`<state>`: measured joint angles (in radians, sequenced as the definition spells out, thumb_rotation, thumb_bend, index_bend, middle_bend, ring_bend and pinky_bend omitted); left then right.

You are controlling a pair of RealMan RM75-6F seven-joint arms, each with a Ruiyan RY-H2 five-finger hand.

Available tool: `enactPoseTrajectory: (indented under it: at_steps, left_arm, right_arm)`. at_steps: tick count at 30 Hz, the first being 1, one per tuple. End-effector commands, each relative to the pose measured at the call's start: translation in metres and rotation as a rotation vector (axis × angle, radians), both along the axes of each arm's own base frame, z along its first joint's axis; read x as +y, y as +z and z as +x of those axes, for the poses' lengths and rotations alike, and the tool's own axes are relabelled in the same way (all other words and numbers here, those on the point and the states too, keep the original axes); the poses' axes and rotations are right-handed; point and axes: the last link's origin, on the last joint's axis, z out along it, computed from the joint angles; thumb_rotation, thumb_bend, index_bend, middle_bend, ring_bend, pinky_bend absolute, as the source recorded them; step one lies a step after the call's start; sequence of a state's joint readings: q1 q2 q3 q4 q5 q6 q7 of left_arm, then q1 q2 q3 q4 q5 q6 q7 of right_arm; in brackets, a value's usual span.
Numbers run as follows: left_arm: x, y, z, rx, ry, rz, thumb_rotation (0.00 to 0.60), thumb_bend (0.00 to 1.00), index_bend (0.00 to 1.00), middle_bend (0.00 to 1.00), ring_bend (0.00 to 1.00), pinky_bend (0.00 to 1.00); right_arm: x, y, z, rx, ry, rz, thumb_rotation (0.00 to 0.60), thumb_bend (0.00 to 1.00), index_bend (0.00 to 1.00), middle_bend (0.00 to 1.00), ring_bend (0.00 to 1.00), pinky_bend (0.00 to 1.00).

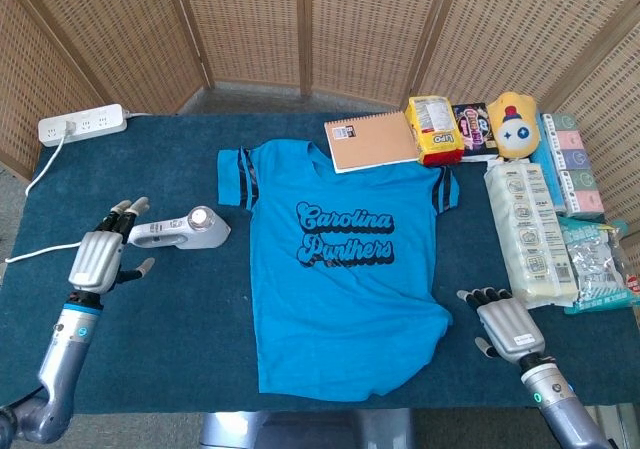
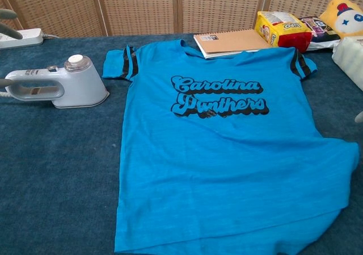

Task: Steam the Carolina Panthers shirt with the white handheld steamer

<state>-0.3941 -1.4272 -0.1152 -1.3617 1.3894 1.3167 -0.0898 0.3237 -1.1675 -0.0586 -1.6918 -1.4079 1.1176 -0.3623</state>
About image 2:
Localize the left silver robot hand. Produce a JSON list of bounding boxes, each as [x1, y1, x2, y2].
[[0, 8, 24, 87]]

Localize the white handheld steam iron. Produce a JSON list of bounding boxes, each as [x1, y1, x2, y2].
[[4, 54, 111, 110]]

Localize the blue Carolina Panthers t-shirt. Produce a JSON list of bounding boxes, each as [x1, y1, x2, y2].
[[102, 39, 360, 253]]

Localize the white power strip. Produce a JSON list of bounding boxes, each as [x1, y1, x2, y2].
[[0, 28, 45, 50]]

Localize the long white cotton pad pack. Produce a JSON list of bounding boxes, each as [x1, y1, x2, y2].
[[331, 35, 363, 91]]

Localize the black snack packet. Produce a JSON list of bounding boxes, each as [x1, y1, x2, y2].
[[299, 15, 341, 52]]

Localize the yellow plush toy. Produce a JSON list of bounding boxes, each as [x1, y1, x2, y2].
[[319, 0, 363, 40]]

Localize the yellow Lipo snack bag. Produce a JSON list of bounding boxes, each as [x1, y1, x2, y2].
[[254, 10, 313, 54]]

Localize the wicker folding screen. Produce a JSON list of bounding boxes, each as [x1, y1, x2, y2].
[[0, 0, 363, 39]]

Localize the kraft spiral notebook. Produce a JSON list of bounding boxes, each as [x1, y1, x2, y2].
[[193, 29, 273, 60]]

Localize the dark teal table carpet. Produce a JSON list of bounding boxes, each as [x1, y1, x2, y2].
[[0, 32, 363, 255]]

